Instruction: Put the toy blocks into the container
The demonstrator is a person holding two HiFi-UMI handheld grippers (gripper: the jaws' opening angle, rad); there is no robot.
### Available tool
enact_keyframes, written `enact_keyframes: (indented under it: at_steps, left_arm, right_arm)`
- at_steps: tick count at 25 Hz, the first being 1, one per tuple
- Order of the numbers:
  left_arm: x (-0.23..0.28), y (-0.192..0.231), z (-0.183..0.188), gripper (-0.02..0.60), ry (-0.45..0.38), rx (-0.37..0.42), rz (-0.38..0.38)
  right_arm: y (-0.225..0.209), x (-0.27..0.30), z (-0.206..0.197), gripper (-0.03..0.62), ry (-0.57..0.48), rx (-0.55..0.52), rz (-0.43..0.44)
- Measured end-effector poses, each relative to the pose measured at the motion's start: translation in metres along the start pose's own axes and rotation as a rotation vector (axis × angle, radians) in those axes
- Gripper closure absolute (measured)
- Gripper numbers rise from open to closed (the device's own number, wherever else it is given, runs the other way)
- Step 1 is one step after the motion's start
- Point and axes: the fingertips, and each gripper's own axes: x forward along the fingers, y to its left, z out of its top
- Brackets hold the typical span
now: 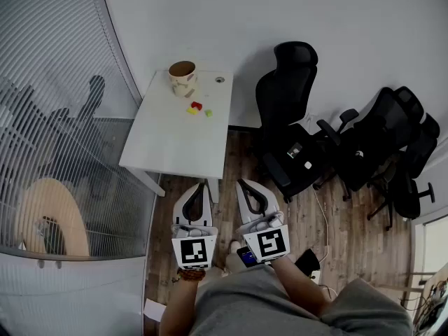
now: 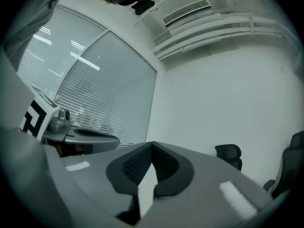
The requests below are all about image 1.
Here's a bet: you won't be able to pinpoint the cream patterned paper bucket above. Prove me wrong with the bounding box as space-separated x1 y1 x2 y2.
168 60 199 98

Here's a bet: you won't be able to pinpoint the cluttered wooden workbench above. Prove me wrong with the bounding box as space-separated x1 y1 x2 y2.
402 262 448 332

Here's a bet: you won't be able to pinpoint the black office chair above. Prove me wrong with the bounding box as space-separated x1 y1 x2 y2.
367 112 441 231
313 85 426 202
254 41 337 204

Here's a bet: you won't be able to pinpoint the white window blinds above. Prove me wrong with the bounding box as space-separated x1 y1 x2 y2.
0 0 157 258

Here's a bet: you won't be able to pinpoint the white table leg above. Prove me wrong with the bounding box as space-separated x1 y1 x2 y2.
131 168 166 197
206 178 221 204

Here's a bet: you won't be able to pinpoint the person's grey shirt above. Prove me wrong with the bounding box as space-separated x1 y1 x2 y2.
188 264 414 336

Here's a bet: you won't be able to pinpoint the person's left forearm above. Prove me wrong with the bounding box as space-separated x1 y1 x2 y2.
159 274 207 336

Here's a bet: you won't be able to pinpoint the brown bead bracelet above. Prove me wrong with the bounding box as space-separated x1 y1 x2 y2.
176 267 207 282

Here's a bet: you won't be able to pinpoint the black small screen device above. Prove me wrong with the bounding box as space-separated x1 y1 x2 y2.
237 246 262 268

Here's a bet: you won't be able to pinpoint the person's right forearm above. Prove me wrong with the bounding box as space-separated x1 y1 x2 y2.
271 255 332 318

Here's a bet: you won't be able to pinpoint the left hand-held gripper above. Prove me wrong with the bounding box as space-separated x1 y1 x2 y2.
170 183 218 271

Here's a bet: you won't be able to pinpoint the white cable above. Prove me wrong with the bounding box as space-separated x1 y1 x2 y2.
312 187 332 262

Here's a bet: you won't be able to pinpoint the person's leg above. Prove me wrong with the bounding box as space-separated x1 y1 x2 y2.
222 240 248 276

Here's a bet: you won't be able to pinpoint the white paper sheet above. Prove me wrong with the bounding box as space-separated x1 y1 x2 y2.
143 298 167 320

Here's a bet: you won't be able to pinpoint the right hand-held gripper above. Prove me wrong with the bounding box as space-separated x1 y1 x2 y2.
235 178 291 263

